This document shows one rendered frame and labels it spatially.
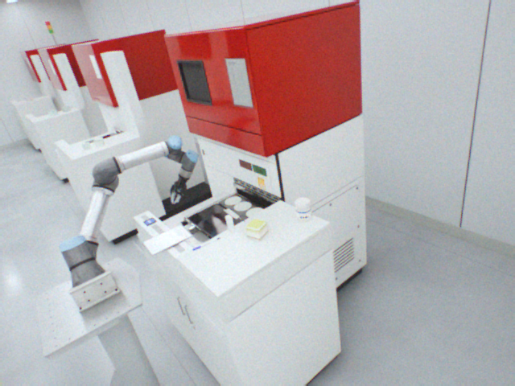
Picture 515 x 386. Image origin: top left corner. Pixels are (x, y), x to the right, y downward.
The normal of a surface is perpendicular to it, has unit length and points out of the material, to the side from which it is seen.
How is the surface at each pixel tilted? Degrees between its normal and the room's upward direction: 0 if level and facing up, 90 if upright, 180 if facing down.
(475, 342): 0
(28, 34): 90
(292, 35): 90
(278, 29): 90
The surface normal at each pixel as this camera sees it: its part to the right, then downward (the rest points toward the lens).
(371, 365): -0.16, -0.87
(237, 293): 0.61, 0.28
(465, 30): -0.78, 0.41
